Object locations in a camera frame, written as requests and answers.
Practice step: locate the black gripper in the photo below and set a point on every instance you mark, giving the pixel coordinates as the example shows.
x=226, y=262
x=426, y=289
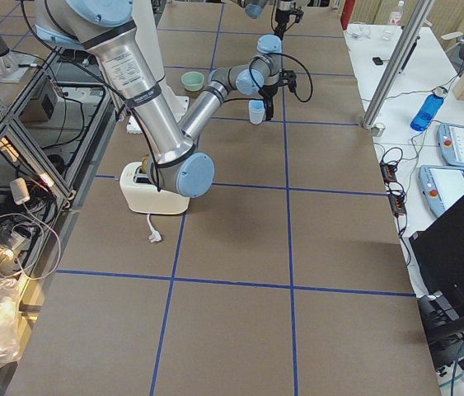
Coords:
x=269, y=91
x=281, y=15

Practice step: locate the blue cup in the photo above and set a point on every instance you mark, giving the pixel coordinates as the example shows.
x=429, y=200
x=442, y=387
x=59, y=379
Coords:
x=256, y=116
x=256, y=106

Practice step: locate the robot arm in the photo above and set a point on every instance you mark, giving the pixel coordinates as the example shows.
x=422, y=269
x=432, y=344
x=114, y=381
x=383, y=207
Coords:
x=254, y=8
x=87, y=25

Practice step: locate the green bowl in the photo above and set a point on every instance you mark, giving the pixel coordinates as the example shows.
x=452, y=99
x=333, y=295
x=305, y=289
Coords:
x=192, y=81

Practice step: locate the cream toaster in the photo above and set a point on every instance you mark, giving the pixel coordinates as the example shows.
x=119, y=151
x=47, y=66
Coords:
x=143, y=197

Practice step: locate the blue water bottle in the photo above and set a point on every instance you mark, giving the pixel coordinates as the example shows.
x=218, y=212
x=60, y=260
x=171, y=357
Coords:
x=429, y=109

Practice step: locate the white power plug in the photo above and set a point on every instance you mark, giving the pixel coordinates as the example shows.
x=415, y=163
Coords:
x=154, y=236

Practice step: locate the lower teach pendant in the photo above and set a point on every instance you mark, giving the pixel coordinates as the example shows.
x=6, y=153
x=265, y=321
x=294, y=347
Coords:
x=442, y=186

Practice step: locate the black laptop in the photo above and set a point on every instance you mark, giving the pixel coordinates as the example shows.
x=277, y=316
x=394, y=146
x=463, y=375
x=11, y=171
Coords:
x=439, y=252

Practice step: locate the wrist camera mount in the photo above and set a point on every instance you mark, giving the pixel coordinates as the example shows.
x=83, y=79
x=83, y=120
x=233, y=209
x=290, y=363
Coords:
x=297, y=12
x=287, y=78

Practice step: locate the white pedestal base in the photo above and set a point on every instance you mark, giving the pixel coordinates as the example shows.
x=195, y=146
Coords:
x=161, y=82

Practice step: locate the aluminium frame post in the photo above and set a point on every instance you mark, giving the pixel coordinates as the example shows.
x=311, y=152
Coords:
x=397, y=59

